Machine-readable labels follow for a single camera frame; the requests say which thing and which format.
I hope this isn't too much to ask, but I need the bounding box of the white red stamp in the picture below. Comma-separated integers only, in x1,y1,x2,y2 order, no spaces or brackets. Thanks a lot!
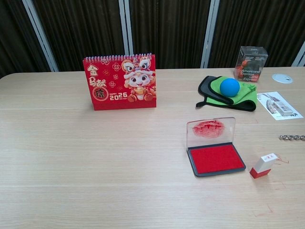
249,153,279,179

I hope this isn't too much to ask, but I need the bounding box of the red ink pad with lid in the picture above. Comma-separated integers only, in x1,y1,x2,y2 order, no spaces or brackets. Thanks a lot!
186,116,247,177

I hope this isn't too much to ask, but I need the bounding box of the red 2026 desk calendar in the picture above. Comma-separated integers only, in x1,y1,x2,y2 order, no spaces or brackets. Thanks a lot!
82,52,158,111

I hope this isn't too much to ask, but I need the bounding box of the green black cloth pouch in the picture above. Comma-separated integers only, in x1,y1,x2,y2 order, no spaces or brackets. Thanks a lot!
195,75,257,112

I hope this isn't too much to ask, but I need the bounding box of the blue ball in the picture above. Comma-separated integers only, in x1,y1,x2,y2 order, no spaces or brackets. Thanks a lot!
219,77,240,97

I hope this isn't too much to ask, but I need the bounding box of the clear coffee packaging box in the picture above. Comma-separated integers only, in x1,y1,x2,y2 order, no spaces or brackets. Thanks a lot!
234,46,269,83

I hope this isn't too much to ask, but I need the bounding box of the printed paper card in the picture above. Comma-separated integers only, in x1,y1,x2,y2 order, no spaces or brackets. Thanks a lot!
256,91,300,121

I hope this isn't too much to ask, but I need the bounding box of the silver table cable grommet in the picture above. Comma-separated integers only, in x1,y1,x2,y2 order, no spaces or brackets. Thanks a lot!
272,73,294,84

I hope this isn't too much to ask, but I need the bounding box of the silver bead chain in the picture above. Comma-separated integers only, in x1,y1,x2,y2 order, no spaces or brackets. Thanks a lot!
278,135,305,141

